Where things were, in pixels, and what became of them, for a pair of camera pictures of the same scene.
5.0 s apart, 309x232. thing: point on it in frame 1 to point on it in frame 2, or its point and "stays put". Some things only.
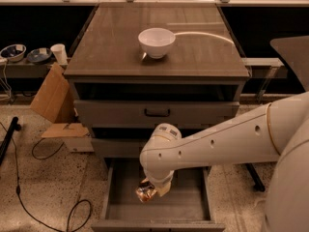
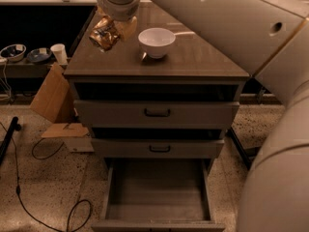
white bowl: x=156 y=42 stays put
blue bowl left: x=14 y=52 stays put
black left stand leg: x=14 y=127 stays put
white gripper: x=158 y=181 to x=120 y=10
